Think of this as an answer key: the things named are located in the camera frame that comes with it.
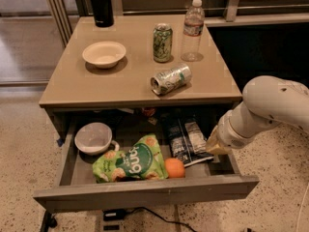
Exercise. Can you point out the metal window frame rail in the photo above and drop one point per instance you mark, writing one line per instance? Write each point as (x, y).
(222, 12)

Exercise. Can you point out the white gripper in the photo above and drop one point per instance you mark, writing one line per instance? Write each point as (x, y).
(230, 135)

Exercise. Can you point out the green chip bag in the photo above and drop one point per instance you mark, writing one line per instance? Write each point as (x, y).
(144, 161)

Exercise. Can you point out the black insulated water bottle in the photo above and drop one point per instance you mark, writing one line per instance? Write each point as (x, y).
(103, 13)

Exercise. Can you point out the grey drawer cabinet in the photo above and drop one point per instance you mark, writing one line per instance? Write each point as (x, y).
(76, 85)

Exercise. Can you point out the grey bowl in drawer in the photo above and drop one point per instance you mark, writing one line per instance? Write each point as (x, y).
(95, 138)

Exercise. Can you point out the black snack packet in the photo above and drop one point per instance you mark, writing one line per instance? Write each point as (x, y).
(186, 140)

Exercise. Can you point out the orange fruit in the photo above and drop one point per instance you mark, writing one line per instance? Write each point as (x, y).
(174, 168)

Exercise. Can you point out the clear plastic water bottle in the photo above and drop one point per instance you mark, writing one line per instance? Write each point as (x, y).
(192, 31)

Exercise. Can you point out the upright green soda can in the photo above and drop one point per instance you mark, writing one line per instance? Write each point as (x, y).
(162, 44)

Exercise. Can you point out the lying green soda can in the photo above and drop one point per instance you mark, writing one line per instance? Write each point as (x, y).
(167, 81)

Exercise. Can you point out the black plug on floor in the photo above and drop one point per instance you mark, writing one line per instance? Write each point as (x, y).
(48, 221)

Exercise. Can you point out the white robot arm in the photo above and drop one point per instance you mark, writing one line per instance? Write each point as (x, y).
(267, 101)

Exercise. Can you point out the black power adapter brick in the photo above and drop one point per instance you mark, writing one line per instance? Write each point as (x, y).
(117, 214)

